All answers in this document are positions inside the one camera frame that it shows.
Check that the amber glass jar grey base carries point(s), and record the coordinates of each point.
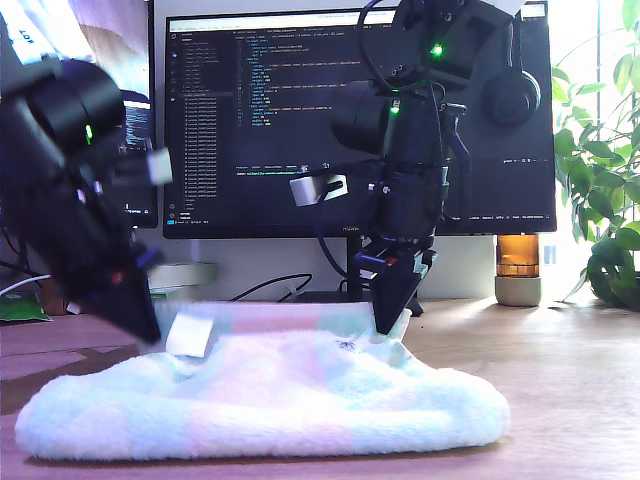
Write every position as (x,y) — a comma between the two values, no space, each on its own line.
(519,260)

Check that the green leafy houseplant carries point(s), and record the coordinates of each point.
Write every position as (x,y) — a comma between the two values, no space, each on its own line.
(612,270)

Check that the black headphones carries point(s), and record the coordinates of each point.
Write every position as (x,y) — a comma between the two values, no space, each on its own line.
(515,100)

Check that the black monitor showing terminal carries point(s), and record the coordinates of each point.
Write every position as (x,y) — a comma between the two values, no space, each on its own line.
(135,150)

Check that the long white box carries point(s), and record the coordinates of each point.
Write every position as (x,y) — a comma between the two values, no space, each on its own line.
(185,274)

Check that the black Huawei monitor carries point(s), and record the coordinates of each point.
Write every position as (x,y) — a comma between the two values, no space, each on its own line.
(275,125)

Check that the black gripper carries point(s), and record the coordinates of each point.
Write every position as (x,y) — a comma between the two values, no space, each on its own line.
(405,210)

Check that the pastel printed tea towel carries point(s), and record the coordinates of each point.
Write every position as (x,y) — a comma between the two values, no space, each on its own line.
(275,400)

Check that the green and white box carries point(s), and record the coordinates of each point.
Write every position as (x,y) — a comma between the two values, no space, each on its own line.
(170,294)

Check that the small white blue object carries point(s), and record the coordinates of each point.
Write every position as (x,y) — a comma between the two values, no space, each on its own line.
(551,254)

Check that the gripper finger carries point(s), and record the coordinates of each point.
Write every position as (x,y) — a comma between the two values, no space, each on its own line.
(132,305)

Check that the green foil packet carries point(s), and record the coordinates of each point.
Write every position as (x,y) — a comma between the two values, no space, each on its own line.
(20,309)

